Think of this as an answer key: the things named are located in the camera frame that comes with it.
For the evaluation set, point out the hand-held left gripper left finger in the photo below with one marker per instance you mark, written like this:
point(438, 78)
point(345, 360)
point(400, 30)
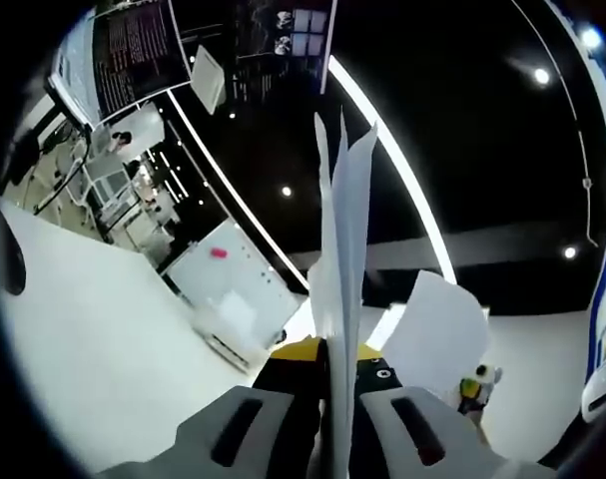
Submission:
point(192, 439)

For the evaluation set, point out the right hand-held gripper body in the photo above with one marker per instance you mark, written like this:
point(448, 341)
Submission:
point(492, 381)

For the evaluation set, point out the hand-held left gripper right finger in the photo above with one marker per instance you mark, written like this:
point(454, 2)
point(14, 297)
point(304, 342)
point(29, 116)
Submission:
point(377, 434)

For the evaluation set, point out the single white printing paper sheet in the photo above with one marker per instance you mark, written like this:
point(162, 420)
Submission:
point(437, 329)

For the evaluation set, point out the stack of white printing papers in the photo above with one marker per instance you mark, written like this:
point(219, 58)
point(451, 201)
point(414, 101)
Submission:
point(347, 249)

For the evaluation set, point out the white table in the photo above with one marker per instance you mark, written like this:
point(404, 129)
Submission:
point(108, 324)

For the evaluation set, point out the white rolling whiteboard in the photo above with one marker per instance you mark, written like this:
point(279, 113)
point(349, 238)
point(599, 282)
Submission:
point(252, 269)

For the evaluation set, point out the pink whiteboard eraser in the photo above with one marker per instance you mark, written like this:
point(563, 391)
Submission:
point(218, 253)

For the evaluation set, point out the long ceiling light strip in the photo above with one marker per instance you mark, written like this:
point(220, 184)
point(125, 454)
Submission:
point(407, 179)

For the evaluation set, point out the curved ceiling light strip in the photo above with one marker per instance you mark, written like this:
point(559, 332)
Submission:
point(253, 220)

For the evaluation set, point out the black waste bin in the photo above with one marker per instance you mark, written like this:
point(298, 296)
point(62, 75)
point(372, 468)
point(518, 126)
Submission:
point(10, 259)

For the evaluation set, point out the white office chair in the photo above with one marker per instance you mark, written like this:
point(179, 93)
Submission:
point(110, 184)

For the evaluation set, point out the ceiling air conditioner unit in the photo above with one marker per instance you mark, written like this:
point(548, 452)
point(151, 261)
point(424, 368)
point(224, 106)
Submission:
point(207, 80)

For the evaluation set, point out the white-framed computer monitor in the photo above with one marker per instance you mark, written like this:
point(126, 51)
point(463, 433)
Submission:
point(138, 55)

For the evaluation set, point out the large hanging dark display screen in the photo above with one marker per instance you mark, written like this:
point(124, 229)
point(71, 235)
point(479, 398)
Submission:
point(262, 50)

